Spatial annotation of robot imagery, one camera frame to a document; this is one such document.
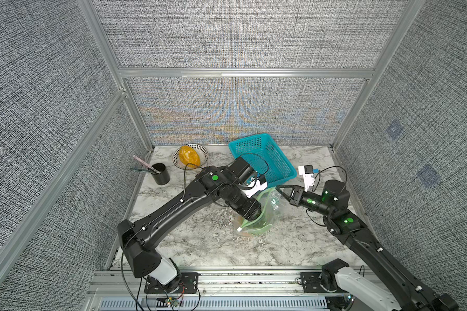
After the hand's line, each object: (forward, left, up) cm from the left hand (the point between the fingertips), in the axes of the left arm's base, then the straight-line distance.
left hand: (259, 213), depth 65 cm
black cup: (+33, +46, -23) cm, 61 cm away
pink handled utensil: (+34, +49, -16) cm, 62 cm away
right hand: (+9, -7, +4) cm, 12 cm away
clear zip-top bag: (+4, -6, -5) cm, 8 cm away
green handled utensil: (+29, +52, -10) cm, 61 cm away
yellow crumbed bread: (+43, +31, -19) cm, 57 cm away
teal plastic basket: (+51, -9, -25) cm, 58 cm away
